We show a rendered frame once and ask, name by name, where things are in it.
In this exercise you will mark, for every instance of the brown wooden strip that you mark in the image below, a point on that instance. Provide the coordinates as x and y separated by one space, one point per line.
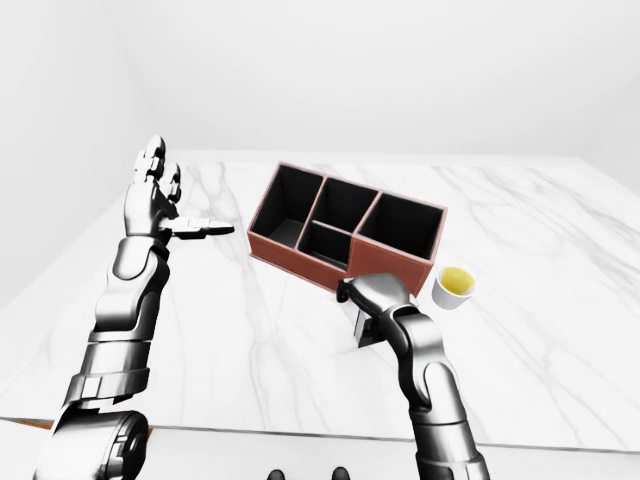
32 424

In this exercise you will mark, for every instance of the red-brown desk caddy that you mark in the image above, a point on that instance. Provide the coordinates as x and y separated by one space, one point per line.
350 227

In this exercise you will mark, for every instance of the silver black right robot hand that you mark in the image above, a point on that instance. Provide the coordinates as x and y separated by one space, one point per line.
378 291

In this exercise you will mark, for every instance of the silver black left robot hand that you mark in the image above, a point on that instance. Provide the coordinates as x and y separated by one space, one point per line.
141 210

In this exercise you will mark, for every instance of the white cup with yellow inside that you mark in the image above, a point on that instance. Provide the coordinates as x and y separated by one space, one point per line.
453 287

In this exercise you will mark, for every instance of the small dark rounded shape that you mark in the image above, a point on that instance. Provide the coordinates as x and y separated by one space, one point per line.
340 473
276 475

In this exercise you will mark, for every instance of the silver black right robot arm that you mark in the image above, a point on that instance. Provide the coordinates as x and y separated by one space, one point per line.
435 390

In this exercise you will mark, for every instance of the small dark book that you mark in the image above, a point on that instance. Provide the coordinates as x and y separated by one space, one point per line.
366 331

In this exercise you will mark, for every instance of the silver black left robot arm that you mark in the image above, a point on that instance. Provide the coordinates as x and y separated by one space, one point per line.
120 325

